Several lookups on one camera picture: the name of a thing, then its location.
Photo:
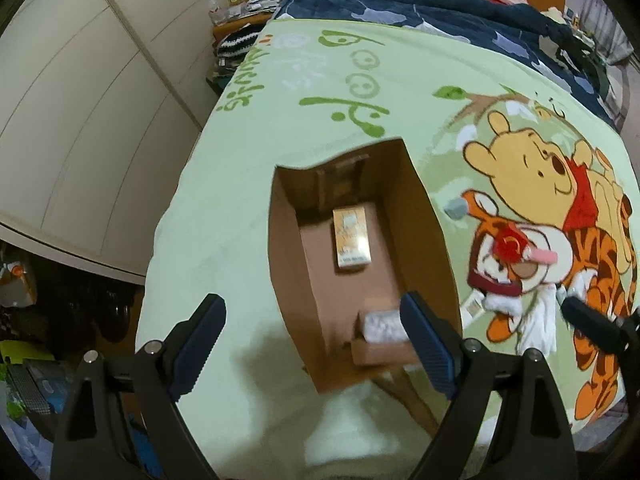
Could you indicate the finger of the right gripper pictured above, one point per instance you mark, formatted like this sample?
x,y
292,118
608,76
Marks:
x,y
632,326
606,334

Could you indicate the wooden bedside table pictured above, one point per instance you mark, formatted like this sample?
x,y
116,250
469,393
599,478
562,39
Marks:
x,y
222,30

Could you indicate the navy patterned duvet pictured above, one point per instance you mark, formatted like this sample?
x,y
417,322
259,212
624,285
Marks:
x,y
519,32

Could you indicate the cream wardrobe doors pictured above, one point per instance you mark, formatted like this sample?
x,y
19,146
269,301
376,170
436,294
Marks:
x,y
102,102

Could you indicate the red cube box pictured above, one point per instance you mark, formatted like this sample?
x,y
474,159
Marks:
x,y
510,244

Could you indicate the pink hair comb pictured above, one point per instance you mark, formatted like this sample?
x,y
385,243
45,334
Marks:
x,y
538,255

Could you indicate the brown cardboard box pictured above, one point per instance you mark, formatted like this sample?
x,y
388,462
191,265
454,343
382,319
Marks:
x,y
321,303

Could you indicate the small blue-grey block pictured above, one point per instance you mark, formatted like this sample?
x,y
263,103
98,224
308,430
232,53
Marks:
x,y
457,208

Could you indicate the yellow small carton box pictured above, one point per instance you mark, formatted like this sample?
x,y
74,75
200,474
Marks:
x,y
351,237

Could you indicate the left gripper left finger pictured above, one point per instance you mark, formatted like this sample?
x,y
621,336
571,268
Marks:
x,y
172,366

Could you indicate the green Winnie Pooh blanket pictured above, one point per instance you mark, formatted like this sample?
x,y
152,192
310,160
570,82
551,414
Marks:
x,y
477,124

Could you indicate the black white knitted cloth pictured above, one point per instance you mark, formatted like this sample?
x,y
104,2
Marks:
x,y
236,45

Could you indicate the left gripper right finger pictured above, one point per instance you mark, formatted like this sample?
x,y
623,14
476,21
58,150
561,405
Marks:
x,y
437,344

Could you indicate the white cream tube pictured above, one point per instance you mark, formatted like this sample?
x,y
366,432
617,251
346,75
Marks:
x,y
472,308

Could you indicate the clear plastic bottle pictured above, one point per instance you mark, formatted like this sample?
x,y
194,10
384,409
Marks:
x,y
216,13

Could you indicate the white cotton glove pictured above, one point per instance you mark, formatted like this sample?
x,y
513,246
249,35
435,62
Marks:
x,y
538,327

